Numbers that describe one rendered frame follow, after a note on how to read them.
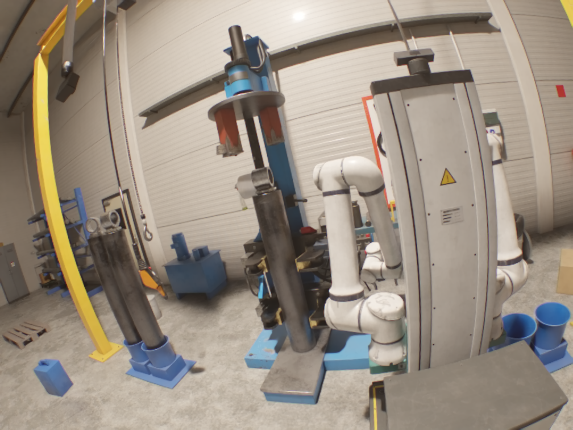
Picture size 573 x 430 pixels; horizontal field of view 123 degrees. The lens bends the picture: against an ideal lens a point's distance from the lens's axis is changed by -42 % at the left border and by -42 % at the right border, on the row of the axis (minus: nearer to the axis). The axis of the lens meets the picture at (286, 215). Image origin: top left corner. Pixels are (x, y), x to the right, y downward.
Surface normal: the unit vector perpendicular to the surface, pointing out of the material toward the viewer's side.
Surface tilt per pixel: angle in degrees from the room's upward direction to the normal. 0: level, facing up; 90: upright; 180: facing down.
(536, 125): 90
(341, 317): 80
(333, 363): 90
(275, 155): 90
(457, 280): 90
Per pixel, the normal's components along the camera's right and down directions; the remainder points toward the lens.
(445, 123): -0.21, 0.19
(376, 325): -0.59, 0.24
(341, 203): 0.09, 0.00
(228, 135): 0.62, -0.03
